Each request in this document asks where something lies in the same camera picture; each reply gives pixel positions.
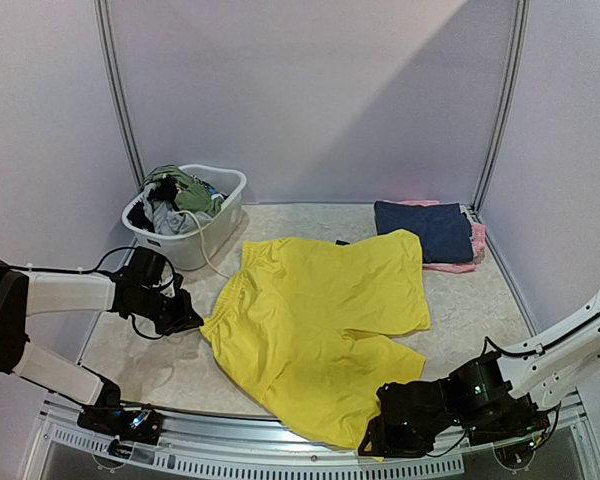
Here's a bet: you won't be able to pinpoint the left aluminium frame post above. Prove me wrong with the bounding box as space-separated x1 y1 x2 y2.
94 0 145 188

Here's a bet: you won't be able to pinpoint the aluminium front rail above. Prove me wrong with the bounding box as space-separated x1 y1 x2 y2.
21 393 600 479

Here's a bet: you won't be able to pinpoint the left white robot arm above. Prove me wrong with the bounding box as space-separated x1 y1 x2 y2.
0 247 204 434

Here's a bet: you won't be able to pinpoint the green garment in basket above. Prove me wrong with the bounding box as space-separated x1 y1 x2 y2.
142 166 226 217

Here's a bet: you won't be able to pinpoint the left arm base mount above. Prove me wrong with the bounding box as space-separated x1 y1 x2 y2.
77 407 165 445

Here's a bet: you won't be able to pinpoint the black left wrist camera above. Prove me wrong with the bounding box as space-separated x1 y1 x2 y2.
125 246 167 286

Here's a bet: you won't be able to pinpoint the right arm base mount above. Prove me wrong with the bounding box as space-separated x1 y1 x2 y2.
468 397 562 446

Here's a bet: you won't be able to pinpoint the folded pink garment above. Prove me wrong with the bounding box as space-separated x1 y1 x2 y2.
397 201 484 273

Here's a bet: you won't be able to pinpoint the folded navy blue garment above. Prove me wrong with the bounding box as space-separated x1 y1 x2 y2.
373 201 474 264

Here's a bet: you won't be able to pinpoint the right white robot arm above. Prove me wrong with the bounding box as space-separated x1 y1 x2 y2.
358 289 600 458

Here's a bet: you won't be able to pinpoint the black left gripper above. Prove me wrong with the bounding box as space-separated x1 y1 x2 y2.
130 286 203 335

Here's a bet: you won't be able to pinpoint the black garment in basket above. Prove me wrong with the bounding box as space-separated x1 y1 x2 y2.
126 177 178 234

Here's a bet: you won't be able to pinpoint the yellow shorts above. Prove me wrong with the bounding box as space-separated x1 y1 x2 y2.
201 230 431 449

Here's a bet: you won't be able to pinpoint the white drawstring cord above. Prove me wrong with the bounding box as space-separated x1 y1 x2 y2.
177 209 231 280

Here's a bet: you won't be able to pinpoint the right aluminium frame post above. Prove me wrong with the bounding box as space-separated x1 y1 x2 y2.
471 0 530 218

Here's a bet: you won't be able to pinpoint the white plastic laundry basket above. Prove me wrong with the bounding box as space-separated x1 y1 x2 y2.
122 164 247 271

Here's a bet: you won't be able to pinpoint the aluminium frame post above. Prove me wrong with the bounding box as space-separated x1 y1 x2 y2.
471 0 530 218
94 0 145 188

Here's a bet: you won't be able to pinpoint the grey garment in basket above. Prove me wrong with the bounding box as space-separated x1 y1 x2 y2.
144 203 212 236

